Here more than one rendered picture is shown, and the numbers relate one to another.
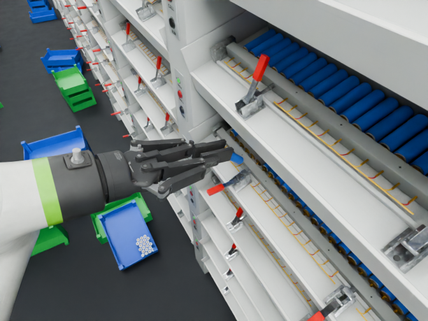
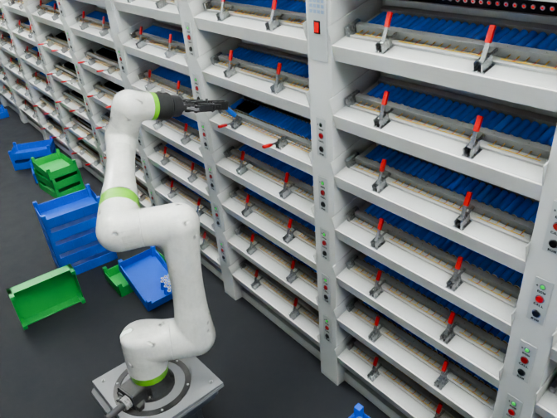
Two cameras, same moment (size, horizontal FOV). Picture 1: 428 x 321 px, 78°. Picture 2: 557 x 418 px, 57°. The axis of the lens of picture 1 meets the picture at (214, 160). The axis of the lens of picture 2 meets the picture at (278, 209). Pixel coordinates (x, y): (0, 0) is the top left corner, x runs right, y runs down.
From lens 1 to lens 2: 152 cm
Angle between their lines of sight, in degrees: 18
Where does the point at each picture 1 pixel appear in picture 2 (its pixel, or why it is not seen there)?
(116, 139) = not seen: hidden behind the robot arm
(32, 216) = (151, 105)
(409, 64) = (252, 34)
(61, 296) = (88, 338)
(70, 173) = (162, 94)
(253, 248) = (254, 177)
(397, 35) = (248, 29)
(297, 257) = (265, 140)
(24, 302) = (49, 347)
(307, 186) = (251, 87)
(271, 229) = (253, 136)
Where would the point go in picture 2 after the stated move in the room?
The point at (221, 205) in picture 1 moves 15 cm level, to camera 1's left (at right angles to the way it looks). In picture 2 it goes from (232, 166) to (195, 170)
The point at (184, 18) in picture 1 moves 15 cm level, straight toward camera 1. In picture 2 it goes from (196, 45) to (201, 54)
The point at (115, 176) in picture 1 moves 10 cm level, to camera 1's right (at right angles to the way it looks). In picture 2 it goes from (176, 99) to (206, 96)
